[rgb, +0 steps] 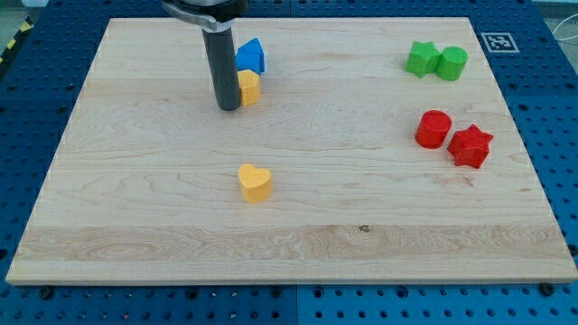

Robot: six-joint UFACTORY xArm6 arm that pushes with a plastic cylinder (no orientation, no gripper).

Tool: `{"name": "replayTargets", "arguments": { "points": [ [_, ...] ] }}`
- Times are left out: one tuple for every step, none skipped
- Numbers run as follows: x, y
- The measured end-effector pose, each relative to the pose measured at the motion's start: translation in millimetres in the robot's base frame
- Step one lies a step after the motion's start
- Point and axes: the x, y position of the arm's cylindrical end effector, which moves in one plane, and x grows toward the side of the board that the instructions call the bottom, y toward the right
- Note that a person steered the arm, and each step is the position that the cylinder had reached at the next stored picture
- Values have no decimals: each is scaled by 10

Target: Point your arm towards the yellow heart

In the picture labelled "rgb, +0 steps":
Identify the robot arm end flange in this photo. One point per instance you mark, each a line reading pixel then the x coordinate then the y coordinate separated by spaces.
pixel 210 15

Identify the red cylinder block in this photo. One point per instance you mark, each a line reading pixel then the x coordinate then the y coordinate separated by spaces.
pixel 433 128

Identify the green cylinder block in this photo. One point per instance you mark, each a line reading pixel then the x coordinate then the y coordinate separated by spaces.
pixel 451 63

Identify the white fiducial marker tag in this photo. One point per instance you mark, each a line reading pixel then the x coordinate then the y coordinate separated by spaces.
pixel 499 42

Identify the yellow pentagon block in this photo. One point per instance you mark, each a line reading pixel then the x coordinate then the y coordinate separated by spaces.
pixel 249 87

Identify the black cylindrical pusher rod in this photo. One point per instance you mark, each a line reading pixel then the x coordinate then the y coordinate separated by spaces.
pixel 219 47

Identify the green star block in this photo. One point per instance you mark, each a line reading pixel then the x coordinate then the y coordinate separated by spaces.
pixel 422 59

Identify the light wooden board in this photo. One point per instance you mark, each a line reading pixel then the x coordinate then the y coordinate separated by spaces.
pixel 144 189

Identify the black yellow hazard tape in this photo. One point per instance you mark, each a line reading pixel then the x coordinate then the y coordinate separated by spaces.
pixel 16 43

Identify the blue house-shaped block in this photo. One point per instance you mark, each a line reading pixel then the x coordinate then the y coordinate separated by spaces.
pixel 251 56

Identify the yellow heart block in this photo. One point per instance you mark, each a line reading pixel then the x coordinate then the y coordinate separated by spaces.
pixel 256 183

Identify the red star block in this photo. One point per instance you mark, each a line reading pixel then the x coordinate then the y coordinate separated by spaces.
pixel 470 147

